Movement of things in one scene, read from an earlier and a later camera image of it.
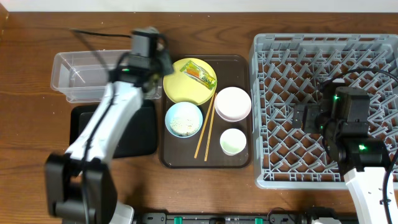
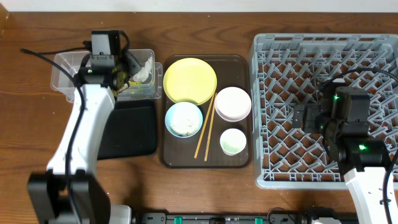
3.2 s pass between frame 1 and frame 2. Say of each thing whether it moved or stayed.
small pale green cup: stayed
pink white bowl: stayed
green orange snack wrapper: moved
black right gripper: stayed
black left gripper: moved
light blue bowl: stayed
